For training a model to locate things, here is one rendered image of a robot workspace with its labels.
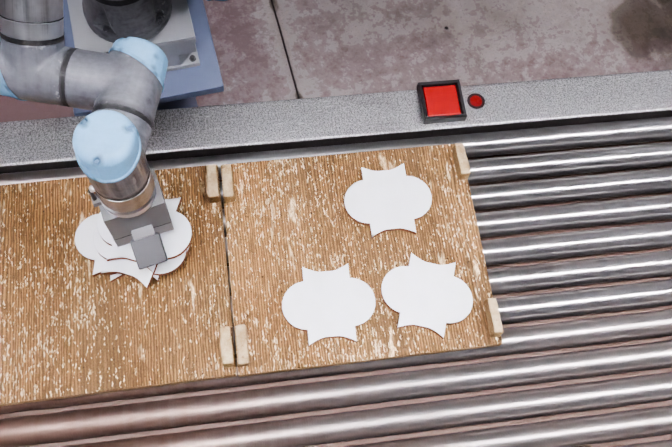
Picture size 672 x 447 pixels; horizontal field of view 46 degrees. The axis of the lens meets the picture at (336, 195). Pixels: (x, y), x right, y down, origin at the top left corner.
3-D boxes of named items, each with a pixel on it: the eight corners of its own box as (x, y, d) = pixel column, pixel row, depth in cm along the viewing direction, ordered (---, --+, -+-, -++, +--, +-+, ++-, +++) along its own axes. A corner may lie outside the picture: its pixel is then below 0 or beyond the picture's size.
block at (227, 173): (221, 170, 131) (220, 163, 129) (232, 169, 131) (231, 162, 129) (224, 203, 129) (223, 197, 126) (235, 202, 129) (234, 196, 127)
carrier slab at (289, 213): (221, 168, 133) (220, 164, 132) (458, 146, 138) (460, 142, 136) (238, 377, 120) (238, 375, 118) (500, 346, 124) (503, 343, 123)
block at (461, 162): (451, 150, 135) (454, 142, 133) (461, 149, 136) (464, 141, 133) (457, 181, 133) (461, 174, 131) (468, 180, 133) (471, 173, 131)
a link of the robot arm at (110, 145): (145, 107, 94) (127, 171, 90) (158, 147, 104) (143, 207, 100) (79, 96, 94) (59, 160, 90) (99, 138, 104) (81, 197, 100)
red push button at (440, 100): (421, 90, 142) (422, 86, 141) (453, 88, 143) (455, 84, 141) (427, 120, 140) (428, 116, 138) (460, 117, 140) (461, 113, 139)
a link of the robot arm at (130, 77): (79, 23, 99) (55, 99, 95) (168, 37, 99) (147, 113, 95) (93, 58, 107) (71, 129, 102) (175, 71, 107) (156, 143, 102)
